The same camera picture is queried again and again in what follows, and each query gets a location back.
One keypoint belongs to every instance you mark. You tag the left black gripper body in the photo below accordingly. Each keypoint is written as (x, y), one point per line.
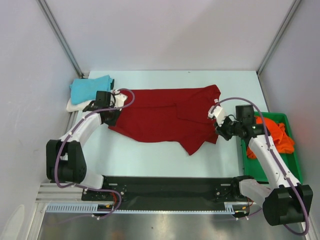
(113, 115)

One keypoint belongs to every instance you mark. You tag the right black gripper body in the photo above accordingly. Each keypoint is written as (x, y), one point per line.
(222, 130)

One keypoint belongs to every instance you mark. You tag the dark red t shirt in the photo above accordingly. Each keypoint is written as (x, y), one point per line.
(170, 115)

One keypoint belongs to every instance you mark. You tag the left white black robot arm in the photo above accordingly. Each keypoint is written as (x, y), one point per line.
(65, 160)

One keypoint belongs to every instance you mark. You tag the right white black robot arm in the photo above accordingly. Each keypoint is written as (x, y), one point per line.
(285, 201)

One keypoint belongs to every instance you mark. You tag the folded teal t shirt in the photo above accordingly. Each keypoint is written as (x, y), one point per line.
(82, 90)

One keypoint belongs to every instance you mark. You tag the folded white t shirt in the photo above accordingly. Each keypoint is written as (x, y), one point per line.
(76, 107)

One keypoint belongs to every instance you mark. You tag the orange t shirt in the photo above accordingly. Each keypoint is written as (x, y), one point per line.
(278, 127)

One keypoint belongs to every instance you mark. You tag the green plastic tray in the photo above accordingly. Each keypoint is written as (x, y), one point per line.
(253, 168)

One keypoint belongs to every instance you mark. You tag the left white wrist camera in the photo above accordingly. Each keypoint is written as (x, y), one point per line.
(118, 99)

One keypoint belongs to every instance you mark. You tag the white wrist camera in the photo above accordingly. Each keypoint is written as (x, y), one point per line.
(118, 99)
(218, 113)

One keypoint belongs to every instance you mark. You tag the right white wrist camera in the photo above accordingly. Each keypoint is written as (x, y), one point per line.
(218, 113)

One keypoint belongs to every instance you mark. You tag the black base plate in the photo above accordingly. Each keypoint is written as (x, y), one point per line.
(175, 194)

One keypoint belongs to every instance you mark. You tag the aluminium frame rail front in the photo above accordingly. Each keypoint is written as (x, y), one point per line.
(51, 193)

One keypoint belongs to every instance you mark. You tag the left aluminium corner post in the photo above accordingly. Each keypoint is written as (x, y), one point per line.
(54, 25)

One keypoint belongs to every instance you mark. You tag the aluminium corner post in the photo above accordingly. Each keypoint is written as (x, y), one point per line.
(54, 25)
(279, 35)

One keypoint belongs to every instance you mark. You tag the left grey cable duct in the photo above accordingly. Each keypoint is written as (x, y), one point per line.
(83, 208)

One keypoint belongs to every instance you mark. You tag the right aluminium corner post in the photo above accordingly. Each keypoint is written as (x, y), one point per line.
(279, 35)

